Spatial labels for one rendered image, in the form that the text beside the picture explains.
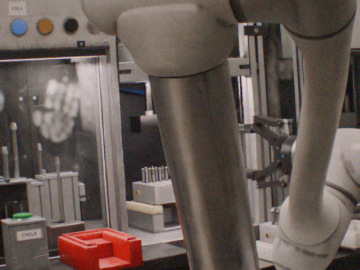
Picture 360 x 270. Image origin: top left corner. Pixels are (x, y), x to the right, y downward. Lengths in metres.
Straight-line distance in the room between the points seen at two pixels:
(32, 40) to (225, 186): 0.75
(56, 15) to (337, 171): 0.71
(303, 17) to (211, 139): 0.19
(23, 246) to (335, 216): 0.61
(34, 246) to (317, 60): 0.74
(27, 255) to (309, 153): 0.64
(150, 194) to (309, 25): 1.09
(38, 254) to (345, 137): 0.64
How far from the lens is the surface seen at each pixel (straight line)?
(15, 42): 1.56
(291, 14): 0.82
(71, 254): 1.52
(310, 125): 1.04
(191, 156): 0.91
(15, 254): 1.44
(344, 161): 1.25
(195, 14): 0.81
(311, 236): 1.19
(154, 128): 1.90
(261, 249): 1.75
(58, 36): 1.59
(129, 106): 2.14
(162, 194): 1.85
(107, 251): 1.56
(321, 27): 0.86
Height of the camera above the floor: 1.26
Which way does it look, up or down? 3 degrees down
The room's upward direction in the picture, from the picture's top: 4 degrees counter-clockwise
